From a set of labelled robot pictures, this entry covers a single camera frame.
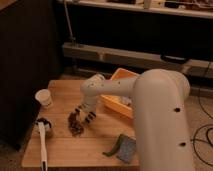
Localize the brown dried grape cluster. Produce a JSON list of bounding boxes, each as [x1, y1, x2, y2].
[[68, 116, 84, 136]]

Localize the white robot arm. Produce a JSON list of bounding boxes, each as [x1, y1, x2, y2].
[[79, 69, 195, 171]]

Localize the white handled brush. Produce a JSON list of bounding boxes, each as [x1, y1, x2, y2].
[[38, 122, 48, 171]]

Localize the green chili pepper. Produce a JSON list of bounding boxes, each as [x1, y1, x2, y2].
[[102, 134, 124, 157]]

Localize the black striped gripper finger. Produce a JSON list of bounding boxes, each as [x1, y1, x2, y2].
[[70, 108, 82, 122], [82, 112, 96, 125]]

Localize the dark cabinet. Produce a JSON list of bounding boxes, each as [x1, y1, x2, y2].
[[0, 0, 61, 150]]

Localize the grey metal rail beam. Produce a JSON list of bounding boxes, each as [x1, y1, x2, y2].
[[62, 42, 213, 78]]

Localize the white paper cup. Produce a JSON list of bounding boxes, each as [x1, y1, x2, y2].
[[35, 89, 52, 108]]

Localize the blue-grey cloth in tray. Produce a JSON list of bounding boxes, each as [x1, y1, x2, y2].
[[120, 97, 132, 106]]

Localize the wooden board table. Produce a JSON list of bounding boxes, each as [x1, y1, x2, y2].
[[21, 79, 141, 168]]

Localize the blue-grey sponge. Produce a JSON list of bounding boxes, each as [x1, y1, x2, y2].
[[117, 137, 136, 164]]

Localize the yellow plastic tray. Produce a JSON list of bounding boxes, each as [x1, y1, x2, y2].
[[101, 68, 137, 119]]

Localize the black cable on floor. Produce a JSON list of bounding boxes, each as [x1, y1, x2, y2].
[[191, 59, 213, 168]]

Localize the upper shelf with clutter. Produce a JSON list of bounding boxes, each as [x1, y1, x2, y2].
[[56, 0, 213, 19]]

